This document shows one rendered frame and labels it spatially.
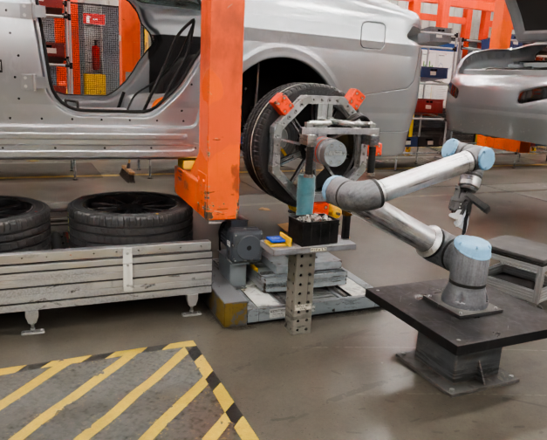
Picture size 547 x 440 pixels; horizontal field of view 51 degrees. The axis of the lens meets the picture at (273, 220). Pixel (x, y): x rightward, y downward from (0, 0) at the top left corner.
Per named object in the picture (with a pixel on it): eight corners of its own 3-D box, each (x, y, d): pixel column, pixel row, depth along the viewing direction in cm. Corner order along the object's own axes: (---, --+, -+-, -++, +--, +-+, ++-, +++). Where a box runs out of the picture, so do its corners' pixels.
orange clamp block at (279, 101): (289, 105, 287) (277, 92, 283) (295, 106, 280) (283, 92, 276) (279, 115, 286) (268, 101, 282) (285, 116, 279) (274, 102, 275)
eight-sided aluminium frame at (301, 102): (357, 197, 314) (365, 97, 301) (363, 200, 308) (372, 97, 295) (265, 201, 293) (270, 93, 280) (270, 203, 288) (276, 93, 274)
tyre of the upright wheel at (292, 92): (216, 136, 301) (286, 223, 330) (230, 141, 280) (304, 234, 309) (306, 57, 310) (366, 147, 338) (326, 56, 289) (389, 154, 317)
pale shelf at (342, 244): (338, 239, 287) (339, 234, 286) (356, 250, 272) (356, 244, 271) (259, 245, 271) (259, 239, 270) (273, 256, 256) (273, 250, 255)
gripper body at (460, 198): (450, 214, 250) (457, 189, 252) (470, 217, 246) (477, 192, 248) (447, 209, 244) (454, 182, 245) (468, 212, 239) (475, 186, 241)
